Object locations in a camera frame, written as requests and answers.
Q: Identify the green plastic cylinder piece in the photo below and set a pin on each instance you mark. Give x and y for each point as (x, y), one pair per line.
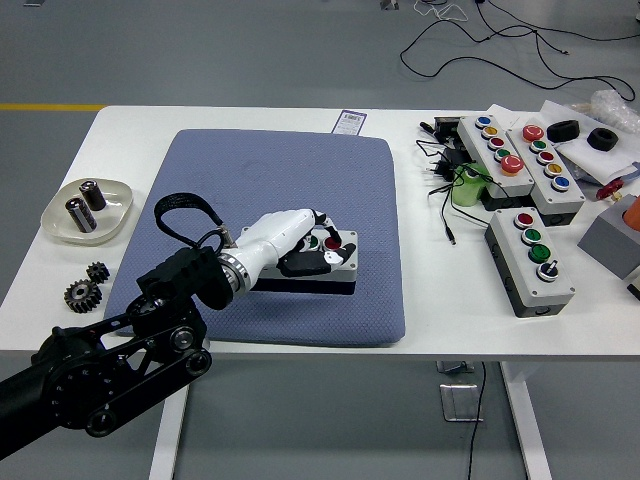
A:
(467, 192)

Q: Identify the white paper sheet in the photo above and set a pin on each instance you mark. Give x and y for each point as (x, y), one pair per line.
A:
(590, 160)

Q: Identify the orange cylinder piece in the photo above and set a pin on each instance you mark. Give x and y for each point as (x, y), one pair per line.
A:
(634, 212)

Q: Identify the grey five-button box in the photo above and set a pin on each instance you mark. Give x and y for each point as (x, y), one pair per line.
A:
(480, 145)
(567, 197)

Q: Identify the grey four-control button box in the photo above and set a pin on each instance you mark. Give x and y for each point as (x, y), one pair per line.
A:
(515, 265)
(345, 275)

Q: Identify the white shallow dish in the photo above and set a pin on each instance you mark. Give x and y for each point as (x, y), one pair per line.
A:
(112, 210)

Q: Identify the purple label card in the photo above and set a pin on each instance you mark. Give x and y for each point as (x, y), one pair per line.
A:
(349, 122)

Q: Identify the black electronic device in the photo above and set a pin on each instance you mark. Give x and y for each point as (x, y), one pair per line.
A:
(445, 127)

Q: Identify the blue-grey textured mat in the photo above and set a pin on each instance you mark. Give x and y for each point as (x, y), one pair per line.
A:
(300, 175)

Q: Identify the large dark metal gear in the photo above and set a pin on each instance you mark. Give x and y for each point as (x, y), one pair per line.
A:
(82, 297)

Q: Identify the black pen-shaped probe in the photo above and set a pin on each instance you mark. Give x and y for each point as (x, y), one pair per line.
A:
(426, 126)

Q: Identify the white table leg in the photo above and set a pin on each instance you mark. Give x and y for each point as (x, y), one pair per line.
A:
(525, 420)
(167, 440)

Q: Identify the clear bubble wrap bag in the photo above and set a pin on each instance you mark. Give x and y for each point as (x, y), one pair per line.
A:
(612, 107)

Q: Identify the black metal cylinder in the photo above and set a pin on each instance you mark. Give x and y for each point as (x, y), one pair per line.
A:
(94, 196)
(81, 216)

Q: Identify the grey block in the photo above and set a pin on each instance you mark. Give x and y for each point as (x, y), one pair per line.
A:
(607, 240)

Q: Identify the small dark metal gear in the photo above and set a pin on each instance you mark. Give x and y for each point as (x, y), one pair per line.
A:
(98, 273)

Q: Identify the red mushroom button part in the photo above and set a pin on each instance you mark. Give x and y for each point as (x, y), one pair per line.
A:
(609, 190)

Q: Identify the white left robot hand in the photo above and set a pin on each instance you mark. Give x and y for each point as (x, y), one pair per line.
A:
(280, 232)

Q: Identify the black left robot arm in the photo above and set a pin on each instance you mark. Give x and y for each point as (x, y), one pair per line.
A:
(190, 275)

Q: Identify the metal floor plate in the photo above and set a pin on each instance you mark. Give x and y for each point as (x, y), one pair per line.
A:
(457, 402)

